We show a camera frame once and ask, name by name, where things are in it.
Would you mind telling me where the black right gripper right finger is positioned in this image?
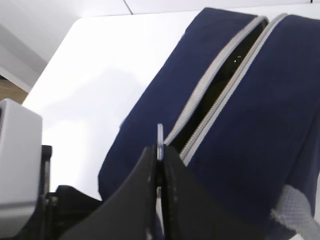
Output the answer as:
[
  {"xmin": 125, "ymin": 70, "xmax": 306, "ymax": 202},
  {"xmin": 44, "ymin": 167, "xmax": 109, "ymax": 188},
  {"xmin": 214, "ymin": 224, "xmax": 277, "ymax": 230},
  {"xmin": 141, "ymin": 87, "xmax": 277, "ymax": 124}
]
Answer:
[{"xmin": 161, "ymin": 146, "xmax": 267, "ymax": 240}]

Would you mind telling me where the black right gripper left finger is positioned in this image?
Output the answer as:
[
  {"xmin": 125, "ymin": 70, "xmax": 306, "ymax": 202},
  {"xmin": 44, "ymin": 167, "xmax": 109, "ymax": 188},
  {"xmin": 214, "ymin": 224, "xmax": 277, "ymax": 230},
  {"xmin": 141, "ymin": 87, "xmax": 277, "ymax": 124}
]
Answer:
[{"xmin": 61, "ymin": 146, "xmax": 157, "ymax": 240}]

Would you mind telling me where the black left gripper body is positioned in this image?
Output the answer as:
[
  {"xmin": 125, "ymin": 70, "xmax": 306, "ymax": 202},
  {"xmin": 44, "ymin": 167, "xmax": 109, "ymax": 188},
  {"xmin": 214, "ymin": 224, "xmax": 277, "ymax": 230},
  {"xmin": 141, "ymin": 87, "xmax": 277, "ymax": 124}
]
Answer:
[{"xmin": 24, "ymin": 145, "xmax": 102, "ymax": 240}]

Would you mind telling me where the navy insulated lunch bag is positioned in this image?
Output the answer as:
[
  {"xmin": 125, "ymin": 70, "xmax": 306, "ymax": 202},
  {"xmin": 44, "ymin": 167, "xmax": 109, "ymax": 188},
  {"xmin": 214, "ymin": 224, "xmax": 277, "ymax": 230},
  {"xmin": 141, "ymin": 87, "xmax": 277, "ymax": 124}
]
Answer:
[{"xmin": 98, "ymin": 7, "xmax": 320, "ymax": 240}]

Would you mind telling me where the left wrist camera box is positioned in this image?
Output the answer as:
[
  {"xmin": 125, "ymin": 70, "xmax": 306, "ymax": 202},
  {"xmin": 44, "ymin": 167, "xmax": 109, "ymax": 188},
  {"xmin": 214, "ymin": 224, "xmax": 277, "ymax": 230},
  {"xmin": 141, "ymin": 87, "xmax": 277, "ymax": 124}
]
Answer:
[{"xmin": 0, "ymin": 98, "xmax": 43, "ymax": 239}]

